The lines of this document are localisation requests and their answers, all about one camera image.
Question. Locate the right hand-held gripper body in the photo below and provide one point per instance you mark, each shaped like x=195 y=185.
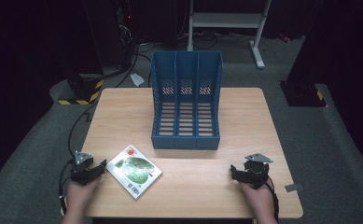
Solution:
x=257 y=172

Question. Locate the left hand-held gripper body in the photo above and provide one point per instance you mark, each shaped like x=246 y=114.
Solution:
x=80 y=169

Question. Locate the white book with green leaf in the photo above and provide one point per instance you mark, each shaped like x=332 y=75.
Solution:
x=134 y=171

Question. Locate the blue plastic file rack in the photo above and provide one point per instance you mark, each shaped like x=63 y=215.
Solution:
x=187 y=137

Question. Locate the person's left hand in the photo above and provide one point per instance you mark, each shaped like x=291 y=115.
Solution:
x=78 y=197

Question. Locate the person's right hand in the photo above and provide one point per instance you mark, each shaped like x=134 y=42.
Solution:
x=260 y=199

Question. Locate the grey tape piece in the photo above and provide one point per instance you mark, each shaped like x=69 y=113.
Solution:
x=293 y=187

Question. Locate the black yellow striped base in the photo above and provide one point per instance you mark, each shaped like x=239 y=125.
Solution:
x=303 y=95
x=82 y=93

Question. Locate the white object on floor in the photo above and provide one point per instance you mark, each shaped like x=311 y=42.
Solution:
x=137 y=79

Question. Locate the dark equipment rack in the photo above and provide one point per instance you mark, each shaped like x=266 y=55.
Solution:
x=123 y=31

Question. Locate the white metal stand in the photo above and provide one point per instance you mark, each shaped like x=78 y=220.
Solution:
x=226 y=20

